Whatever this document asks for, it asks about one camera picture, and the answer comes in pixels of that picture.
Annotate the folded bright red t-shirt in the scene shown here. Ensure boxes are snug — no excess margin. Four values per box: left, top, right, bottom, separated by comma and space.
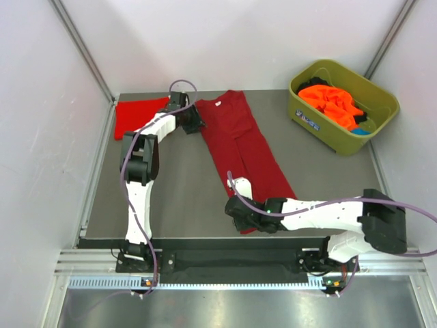
114, 97, 169, 141

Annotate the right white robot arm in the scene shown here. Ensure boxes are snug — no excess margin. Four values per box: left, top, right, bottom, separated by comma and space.
225, 189, 407, 271

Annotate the olive green plastic bin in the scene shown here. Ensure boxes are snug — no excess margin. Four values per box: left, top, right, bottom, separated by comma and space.
288, 59, 399, 155

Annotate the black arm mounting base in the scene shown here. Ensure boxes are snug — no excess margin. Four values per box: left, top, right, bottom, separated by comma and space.
115, 237, 363, 284

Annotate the right aluminium frame post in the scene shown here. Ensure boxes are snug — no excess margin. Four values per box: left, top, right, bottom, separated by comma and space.
364, 0, 419, 80

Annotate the left aluminium frame post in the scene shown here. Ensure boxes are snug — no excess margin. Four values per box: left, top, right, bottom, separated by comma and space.
48, 0, 115, 103

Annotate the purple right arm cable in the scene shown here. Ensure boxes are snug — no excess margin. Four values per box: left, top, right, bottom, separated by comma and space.
226, 170, 437, 298

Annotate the black garment in bin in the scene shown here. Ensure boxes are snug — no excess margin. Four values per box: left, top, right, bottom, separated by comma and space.
296, 77, 331, 93

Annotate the aluminium frame post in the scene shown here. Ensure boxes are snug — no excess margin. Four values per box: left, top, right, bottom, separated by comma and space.
48, 0, 115, 103
364, 0, 419, 80

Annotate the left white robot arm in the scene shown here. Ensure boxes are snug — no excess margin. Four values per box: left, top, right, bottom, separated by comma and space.
118, 92, 206, 272

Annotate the slotted grey cable duct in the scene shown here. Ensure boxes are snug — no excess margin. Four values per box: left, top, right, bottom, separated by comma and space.
68, 276, 326, 290

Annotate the orange t-shirt in bin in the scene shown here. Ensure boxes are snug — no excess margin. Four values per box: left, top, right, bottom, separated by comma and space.
298, 84, 367, 131

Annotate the dark red t-shirt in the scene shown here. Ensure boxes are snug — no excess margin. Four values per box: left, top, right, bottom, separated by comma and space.
195, 90, 298, 235

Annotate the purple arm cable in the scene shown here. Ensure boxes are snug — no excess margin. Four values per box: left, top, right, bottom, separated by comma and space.
226, 170, 437, 298
120, 79, 198, 301

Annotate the blue garment in bin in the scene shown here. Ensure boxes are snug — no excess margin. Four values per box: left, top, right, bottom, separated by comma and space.
351, 128, 371, 136

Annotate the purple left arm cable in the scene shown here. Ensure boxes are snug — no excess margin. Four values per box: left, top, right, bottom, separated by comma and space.
120, 79, 198, 301

